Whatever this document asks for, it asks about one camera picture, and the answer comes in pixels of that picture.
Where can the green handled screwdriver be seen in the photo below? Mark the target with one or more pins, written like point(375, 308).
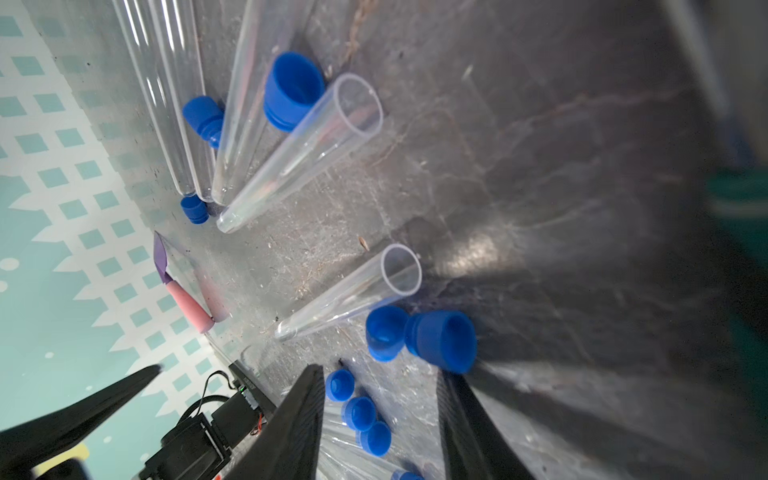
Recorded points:
point(737, 202)

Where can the purple pink toy spatula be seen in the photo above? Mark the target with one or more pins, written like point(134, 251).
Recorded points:
point(192, 310)

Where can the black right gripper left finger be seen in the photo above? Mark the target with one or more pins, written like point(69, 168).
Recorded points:
point(288, 446)

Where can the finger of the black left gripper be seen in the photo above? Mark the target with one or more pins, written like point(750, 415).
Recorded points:
point(31, 443)

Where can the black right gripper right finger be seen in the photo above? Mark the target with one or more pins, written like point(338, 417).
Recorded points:
point(472, 446)

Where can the loose blue stopper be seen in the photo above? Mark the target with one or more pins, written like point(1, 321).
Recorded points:
point(294, 84)
point(384, 330)
point(205, 118)
point(194, 209)

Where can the test tube with blue stopper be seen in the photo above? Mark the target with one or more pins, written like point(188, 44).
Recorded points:
point(267, 30)

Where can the open clear test tube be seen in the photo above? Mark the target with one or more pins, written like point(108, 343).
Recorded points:
point(345, 118)
point(161, 37)

